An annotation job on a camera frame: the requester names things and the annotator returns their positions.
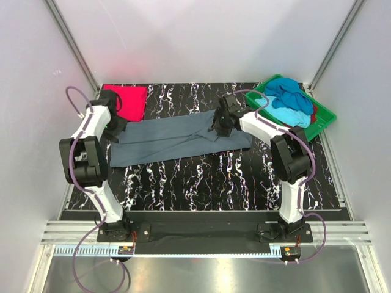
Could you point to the folded red t shirt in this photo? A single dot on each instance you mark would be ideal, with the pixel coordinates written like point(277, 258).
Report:
point(132, 101)

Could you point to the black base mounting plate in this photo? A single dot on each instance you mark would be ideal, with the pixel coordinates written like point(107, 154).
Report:
point(262, 227)

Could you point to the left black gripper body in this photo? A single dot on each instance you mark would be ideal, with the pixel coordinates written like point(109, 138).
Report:
point(114, 127)

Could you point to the light blue t shirt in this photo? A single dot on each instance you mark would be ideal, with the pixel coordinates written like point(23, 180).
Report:
point(284, 115)

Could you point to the left small circuit board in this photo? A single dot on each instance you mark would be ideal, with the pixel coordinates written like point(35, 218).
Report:
point(126, 249)

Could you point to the grey blue t shirt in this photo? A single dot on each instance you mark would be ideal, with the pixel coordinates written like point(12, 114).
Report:
point(170, 138)

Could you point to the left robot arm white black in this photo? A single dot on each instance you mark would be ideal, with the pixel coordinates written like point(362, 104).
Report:
point(84, 162)

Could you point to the dark red t shirt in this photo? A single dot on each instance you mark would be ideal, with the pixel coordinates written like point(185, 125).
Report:
point(313, 117)

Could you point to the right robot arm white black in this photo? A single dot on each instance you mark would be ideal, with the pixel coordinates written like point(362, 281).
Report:
point(292, 160)

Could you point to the right small circuit board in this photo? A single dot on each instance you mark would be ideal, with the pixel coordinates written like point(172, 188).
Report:
point(292, 251)

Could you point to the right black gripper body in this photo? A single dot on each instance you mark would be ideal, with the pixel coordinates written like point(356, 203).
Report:
point(220, 124)

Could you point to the dark blue t shirt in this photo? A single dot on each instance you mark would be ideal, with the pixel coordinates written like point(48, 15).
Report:
point(287, 94)

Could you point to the small circuit board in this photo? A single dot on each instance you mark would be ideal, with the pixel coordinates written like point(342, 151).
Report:
point(126, 249)
point(292, 251)

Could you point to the aluminium frame rail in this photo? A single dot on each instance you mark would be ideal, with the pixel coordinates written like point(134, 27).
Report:
point(80, 238)

